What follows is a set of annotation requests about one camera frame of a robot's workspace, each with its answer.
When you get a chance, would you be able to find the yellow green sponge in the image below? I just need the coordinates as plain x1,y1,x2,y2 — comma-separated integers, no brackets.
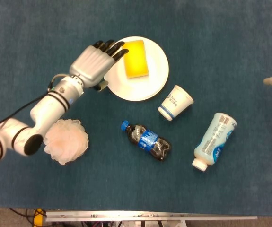
121,39,149,79

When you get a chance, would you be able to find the white paper cup blue print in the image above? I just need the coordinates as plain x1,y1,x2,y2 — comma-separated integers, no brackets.
157,85,194,122

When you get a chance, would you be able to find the cola bottle blue label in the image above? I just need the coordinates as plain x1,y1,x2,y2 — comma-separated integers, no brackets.
121,120,172,162

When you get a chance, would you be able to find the teal table cloth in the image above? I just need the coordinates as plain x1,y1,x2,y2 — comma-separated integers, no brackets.
0,0,272,217

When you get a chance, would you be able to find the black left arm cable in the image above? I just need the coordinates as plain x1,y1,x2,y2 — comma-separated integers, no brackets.
0,74,68,137

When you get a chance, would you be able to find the white paper plate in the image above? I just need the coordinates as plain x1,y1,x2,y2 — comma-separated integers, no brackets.
103,35,169,102

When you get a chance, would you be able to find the dark cable under table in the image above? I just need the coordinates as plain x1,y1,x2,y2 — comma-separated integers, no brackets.
9,208,36,225

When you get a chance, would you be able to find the pink mesh bath loofah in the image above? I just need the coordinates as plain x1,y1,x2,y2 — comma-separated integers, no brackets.
43,119,89,166

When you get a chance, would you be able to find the yellow bracket under table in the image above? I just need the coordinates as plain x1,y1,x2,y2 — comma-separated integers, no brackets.
33,208,47,227

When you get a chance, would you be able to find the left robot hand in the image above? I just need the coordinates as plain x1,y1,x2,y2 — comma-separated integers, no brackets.
69,39,130,92

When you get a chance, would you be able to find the aluminium profile rail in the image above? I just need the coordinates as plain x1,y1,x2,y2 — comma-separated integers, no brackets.
45,211,258,222

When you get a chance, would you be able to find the white light-blue plastic bottle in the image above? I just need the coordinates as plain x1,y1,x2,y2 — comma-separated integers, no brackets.
192,112,237,171

